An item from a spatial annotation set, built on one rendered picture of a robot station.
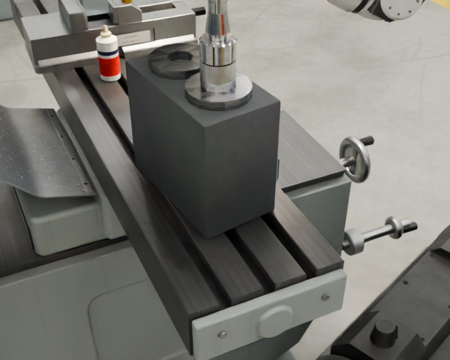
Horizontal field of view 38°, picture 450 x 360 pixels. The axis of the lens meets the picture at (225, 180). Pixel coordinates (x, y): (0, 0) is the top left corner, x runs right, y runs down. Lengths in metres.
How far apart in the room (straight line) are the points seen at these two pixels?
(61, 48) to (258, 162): 0.61
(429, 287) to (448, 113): 1.87
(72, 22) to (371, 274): 1.35
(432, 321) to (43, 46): 0.93
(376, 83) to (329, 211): 1.99
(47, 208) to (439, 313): 0.77
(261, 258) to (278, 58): 2.71
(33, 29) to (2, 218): 0.38
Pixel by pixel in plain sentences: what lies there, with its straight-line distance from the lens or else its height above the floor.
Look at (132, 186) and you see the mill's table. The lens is 1.03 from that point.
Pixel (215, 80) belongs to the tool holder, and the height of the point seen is 1.17.
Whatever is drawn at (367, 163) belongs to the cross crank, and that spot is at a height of 0.68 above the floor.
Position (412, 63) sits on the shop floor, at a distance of 3.62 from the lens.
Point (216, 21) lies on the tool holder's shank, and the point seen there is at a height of 1.24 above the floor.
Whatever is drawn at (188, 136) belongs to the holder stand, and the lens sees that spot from 0.86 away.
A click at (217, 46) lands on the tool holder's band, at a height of 1.22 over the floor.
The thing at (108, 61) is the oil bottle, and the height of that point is 1.00.
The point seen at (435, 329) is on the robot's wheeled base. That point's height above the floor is 0.59.
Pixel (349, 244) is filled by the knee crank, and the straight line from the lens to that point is 1.56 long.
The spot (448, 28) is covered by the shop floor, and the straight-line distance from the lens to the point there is 4.10.
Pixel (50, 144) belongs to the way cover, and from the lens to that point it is 1.28.
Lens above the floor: 1.57
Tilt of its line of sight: 37 degrees down
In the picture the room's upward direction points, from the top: straight up
